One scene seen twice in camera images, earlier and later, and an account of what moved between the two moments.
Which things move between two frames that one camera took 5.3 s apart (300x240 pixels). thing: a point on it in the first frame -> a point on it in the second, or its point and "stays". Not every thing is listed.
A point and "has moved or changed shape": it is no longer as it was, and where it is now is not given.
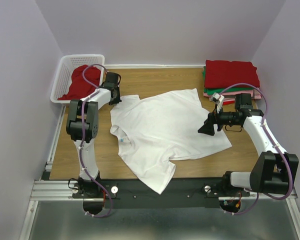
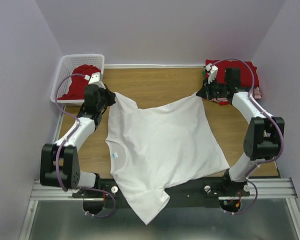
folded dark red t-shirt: x=221 y=74 stays
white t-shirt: x=152 y=133 has moved or changed shape
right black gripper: x=207 y=128 -> x=204 y=92
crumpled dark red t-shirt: x=79 y=88 stays
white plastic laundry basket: x=63 y=81 stays
